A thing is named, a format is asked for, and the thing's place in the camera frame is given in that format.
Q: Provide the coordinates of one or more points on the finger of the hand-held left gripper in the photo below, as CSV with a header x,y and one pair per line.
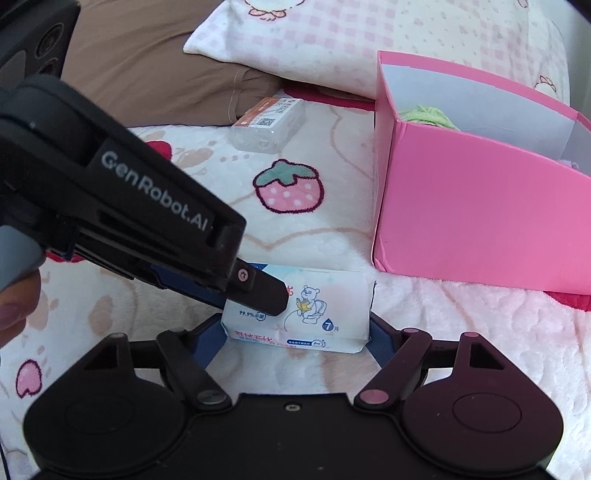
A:
x,y
184,282
263,293

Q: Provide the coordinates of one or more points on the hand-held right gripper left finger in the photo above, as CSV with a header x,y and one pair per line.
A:
x,y
207,341

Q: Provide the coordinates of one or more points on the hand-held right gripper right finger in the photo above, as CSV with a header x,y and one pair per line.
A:
x,y
381,344

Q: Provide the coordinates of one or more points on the small white wipes pack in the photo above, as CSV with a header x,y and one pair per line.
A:
x,y
332,318

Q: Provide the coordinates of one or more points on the pink cardboard box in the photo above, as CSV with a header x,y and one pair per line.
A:
x,y
461,207

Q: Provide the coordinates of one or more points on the green yarn ball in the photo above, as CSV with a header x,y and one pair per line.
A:
x,y
429,117

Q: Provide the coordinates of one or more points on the purple plush toy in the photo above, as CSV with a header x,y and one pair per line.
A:
x,y
570,164

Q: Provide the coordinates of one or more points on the person's left hand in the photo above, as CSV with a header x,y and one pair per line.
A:
x,y
14,314

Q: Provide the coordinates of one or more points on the bear printed blanket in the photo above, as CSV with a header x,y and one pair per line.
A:
x,y
323,249

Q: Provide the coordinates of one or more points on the brown pillow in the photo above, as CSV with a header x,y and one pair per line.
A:
x,y
161,69

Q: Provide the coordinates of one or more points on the clear box with orange label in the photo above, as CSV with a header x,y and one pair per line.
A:
x,y
268,134

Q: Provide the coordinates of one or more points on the pink checked pillow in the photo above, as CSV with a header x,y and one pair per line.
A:
x,y
323,37

